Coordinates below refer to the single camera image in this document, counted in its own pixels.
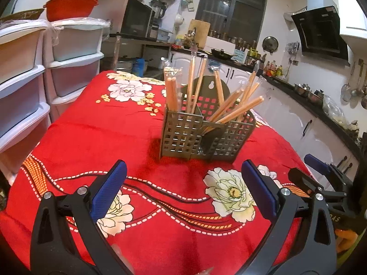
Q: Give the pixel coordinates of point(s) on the brown shallow tray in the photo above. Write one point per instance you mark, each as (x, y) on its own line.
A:
(21, 15)

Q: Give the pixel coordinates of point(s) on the bunch of chopsticks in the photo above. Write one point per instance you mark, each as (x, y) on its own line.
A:
(239, 110)

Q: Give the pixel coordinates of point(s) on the red floral tablecloth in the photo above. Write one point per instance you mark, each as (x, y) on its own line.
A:
(100, 131)

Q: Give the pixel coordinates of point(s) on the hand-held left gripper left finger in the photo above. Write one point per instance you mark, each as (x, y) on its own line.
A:
(110, 187)

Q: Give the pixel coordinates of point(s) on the person's right hand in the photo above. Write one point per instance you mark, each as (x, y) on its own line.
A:
(345, 239)

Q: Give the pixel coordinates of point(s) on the row of condiment bottles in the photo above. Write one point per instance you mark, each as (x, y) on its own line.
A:
(275, 70)

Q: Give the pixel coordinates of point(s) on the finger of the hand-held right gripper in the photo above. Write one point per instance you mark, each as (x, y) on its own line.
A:
(315, 163)
(305, 182)

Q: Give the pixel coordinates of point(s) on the grey perforated utensil holder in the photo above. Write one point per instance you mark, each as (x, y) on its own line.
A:
(177, 134)

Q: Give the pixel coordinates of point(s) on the red plastic basin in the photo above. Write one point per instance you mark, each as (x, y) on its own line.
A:
(70, 7)

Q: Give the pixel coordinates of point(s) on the steel pot lid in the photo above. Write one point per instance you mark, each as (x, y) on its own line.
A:
(270, 45)

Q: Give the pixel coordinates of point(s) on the white base cabinets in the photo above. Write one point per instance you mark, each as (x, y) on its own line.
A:
(289, 126)

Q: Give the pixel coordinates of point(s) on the metal shelf rack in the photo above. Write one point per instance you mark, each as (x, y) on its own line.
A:
(134, 44)

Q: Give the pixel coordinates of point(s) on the steel steamer pot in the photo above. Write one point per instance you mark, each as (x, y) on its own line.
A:
(124, 66)

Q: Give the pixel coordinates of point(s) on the black range hood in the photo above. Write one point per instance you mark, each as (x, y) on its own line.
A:
(319, 34)

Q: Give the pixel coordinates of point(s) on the white kettle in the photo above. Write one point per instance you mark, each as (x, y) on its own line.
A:
(179, 21)

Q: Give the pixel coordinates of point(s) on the white upper cabinet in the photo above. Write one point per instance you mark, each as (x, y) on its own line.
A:
(355, 14)

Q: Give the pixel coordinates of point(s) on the wooden cutting board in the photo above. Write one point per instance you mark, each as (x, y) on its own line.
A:
(200, 33)

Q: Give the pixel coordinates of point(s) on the dark kitchen window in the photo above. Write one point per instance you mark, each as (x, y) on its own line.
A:
(232, 8)

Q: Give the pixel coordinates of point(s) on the blue knife holder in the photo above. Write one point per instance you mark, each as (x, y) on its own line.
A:
(241, 56)

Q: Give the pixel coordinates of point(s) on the hanging strainer ladles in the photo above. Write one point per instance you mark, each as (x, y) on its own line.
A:
(355, 88)

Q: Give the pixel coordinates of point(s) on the black wok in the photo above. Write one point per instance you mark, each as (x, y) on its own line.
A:
(222, 54)

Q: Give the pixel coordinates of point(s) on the black kitchen countertop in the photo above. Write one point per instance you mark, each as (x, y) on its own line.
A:
(315, 110)

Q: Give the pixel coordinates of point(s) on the blue hanging cloth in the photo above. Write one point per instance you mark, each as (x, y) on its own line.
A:
(213, 66)

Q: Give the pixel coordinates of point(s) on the black microwave oven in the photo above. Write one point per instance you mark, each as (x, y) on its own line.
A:
(134, 17)

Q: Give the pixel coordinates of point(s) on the black blender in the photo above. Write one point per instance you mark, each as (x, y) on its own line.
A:
(159, 9)

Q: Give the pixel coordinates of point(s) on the steel mixing bowls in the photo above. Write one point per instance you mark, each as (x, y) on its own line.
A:
(308, 91)

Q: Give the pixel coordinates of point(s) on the blue canister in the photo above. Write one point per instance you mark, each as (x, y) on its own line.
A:
(138, 67)

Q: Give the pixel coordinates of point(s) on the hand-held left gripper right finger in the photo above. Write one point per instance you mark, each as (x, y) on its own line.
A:
(259, 190)

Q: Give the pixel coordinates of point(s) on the clear plastic bag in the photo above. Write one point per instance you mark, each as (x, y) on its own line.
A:
(335, 110)

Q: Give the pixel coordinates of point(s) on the white plastic drawer tower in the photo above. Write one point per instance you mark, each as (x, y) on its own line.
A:
(20, 91)
(76, 71)

